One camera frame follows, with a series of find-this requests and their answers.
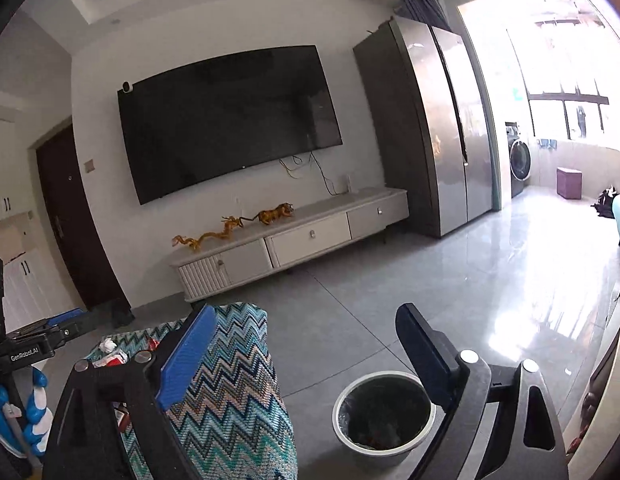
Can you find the purple cube stool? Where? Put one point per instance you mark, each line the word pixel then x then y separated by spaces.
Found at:
pixel 569 183

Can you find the black bag on floor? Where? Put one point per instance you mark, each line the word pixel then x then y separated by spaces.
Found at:
pixel 603 204

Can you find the golden dragon figurine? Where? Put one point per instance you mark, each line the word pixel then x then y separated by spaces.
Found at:
pixel 230 224

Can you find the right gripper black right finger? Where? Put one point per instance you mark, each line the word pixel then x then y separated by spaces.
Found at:
pixel 431 353

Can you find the golden tiger figurine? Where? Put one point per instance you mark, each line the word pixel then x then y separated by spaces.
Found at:
pixel 268 216

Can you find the dark shoes by door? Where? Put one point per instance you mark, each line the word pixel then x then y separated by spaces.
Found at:
pixel 121 313

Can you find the large black wall television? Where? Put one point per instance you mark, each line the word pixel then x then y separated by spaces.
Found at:
pixel 206 119

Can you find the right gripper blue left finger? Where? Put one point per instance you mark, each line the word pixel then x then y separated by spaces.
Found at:
pixel 179 355

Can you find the white low tv cabinet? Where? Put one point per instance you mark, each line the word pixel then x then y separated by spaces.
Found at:
pixel 257 251

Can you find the red white toothpaste tube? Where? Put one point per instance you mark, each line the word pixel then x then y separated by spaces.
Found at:
pixel 114 358

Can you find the wall light switch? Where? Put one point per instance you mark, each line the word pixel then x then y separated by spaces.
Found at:
pixel 89 166

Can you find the zigzag knitted table cloth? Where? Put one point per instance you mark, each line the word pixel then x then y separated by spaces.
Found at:
pixel 232 422

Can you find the grey window curtain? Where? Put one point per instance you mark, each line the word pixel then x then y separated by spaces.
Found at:
pixel 430 12

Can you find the white hallway cabinets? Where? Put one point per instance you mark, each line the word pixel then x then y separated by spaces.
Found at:
pixel 33 286

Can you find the silver double door refrigerator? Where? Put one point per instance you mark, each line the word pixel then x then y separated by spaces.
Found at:
pixel 429 121

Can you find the white tissue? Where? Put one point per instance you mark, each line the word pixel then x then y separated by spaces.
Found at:
pixel 107 345

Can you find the dark brown entrance door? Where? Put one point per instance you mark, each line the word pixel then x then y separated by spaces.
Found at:
pixel 72 222

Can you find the small white camera on television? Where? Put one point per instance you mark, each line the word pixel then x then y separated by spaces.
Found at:
pixel 127 87

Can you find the grey round trash bin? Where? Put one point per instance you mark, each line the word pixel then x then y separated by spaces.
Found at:
pixel 383 416

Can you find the front loading washing machine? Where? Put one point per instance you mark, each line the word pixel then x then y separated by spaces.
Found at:
pixel 520 161

